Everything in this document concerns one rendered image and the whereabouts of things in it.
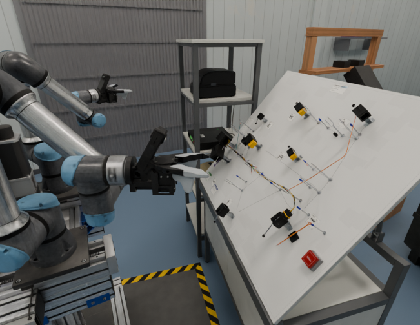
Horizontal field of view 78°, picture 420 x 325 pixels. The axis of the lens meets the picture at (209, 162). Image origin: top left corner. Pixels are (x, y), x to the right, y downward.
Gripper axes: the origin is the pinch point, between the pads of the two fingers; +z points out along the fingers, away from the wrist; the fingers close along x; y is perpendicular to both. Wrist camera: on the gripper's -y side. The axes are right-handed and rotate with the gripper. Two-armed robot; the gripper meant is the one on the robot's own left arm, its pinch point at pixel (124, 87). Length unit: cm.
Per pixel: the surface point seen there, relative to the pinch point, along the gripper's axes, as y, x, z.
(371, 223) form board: 11, 148, -6
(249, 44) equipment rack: -31, 44, 68
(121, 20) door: -22, -209, 147
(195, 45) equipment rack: -27, 23, 38
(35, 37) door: 5, -253, 49
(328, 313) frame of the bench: 58, 150, -11
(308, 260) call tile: 30, 135, -19
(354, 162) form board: 0, 134, 15
